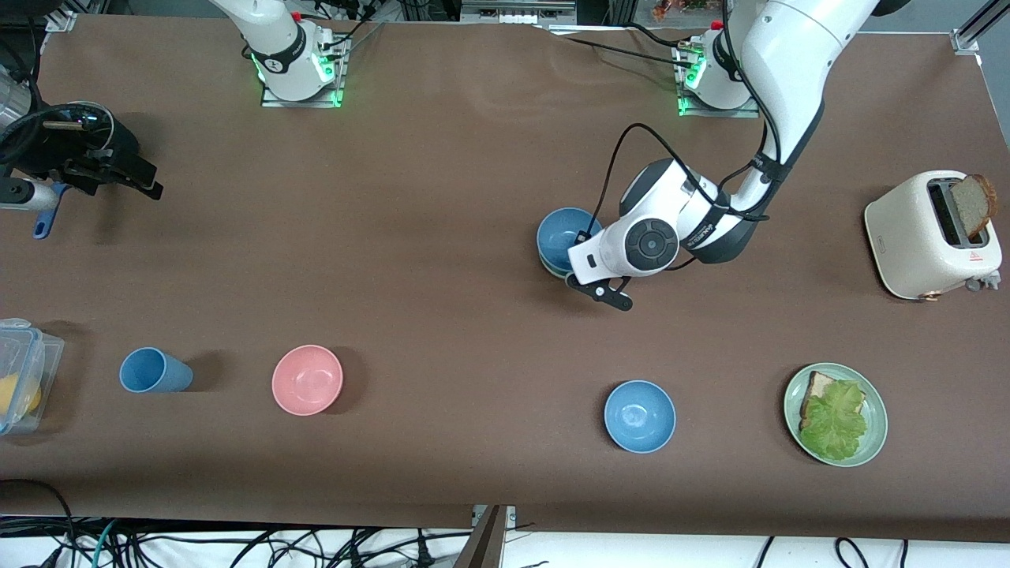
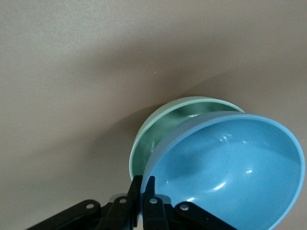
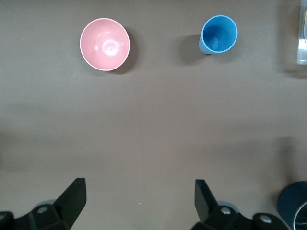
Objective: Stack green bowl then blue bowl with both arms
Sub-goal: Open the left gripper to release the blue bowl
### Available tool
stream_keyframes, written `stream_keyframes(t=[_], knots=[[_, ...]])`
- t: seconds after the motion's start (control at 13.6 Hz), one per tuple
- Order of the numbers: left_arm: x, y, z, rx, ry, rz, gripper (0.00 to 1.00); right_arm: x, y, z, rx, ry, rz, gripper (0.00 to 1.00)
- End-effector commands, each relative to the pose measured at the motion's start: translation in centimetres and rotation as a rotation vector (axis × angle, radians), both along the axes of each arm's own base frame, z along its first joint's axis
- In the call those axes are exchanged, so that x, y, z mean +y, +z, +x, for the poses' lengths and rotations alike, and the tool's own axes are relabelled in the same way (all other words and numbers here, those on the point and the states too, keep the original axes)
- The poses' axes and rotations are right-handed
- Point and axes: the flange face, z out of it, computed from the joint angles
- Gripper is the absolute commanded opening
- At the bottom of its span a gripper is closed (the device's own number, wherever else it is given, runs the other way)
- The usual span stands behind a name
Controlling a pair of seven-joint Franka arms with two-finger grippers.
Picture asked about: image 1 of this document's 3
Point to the light bread slice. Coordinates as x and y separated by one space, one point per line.
821 384

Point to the blue bowl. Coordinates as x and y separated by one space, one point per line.
556 233
639 416

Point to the glass lid blue knob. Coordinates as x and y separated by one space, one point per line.
95 110

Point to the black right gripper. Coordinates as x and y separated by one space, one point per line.
110 152

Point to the grey metal device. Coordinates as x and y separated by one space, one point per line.
513 14

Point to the white power strip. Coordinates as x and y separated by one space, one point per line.
339 8

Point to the pale green plate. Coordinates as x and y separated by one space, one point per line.
877 422

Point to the clear plastic food container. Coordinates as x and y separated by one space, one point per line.
43 355

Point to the aluminium frame profile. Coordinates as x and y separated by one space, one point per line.
61 22
974 28

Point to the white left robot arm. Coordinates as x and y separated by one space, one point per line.
789 63

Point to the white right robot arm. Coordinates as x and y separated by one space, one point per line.
276 39

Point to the yellow fruit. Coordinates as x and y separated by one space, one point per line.
16 394

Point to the metal table edge bracket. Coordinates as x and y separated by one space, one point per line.
511 517

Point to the dark camera stand pole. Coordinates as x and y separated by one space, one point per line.
485 548

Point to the dark toast slice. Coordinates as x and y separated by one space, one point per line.
972 205

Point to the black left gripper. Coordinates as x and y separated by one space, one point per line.
577 239

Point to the brown table cover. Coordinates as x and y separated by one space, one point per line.
394 197

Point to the cream white toaster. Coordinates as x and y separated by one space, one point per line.
899 237

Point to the green lettuce leaf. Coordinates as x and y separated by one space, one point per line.
836 422

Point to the blue plastic cup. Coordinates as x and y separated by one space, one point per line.
154 371

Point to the pale green bowl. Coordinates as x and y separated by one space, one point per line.
552 272

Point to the pink bowl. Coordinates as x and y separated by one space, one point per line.
306 380

